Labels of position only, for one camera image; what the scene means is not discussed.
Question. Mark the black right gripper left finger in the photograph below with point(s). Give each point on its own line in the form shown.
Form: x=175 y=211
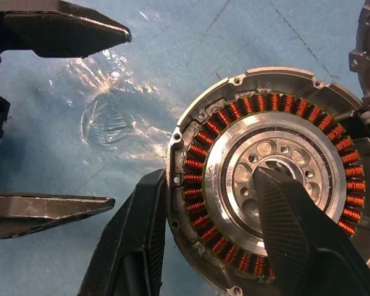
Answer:
x=132 y=240

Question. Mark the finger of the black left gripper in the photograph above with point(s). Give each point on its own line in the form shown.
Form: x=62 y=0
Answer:
x=55 y=34
x=43 y=212

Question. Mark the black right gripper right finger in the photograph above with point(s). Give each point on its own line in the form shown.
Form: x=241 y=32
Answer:
x=299 y=240

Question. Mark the silver spoked rotor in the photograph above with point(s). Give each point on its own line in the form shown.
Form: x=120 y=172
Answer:
x=222 y=148

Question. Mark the silver metal motor lid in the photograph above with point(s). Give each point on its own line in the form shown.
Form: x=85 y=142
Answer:
x=368 y=37

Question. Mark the motor housing with copper coils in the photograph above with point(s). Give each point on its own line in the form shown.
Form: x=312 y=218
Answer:
x=200 y=151

